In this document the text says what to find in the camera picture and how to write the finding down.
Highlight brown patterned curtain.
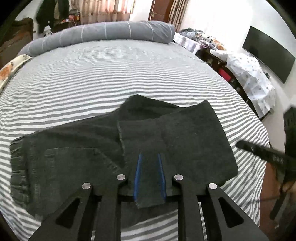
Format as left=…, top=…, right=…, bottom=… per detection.
left=170, top=0, right=189, bottom=32

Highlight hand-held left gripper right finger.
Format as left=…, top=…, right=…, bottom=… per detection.
left=157, top=153, right=270, bottom=241

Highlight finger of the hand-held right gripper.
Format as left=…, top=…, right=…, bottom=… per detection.
left=236, top=140, right=287, bottom=167

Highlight floral pillow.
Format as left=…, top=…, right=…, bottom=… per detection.
left=0, top=54, right=33, bottom=93

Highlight grey checked bolster pillow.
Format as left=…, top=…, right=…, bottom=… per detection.
left=17, top=20, right=175, bottom=57

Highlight dark grey denim pants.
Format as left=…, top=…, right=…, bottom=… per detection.
left=10, top=94, right=239, bottom=227

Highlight carved wooden headboard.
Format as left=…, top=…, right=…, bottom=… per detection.
left=0, top=17, right=34, bottom=67

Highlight pink patterned curtain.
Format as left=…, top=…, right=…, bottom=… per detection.
left=69, top=0, right=136, bottom=25

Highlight hanging dark clothes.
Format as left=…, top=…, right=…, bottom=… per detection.
left=36, top=0, right=70, bottom=34

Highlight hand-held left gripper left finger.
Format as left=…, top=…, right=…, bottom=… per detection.
left=29, top=153, right=144, bottom=241

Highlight bed with striped sheet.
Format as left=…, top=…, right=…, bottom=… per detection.
left=0, top=39, right=271, bottom=241

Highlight pile of patterned cloths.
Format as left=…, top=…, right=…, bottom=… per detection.
left=173, top=28, right=228, bottom=54

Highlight brown wooden door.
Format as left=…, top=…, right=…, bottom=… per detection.
left=148, top=0, right=174, bottom=24

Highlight black wall television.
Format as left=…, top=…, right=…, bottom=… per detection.
left=242, top=26, right=296, bottom=84

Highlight white dotted cloth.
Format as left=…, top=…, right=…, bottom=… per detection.
left=210, top=50, right=276, bottom=118

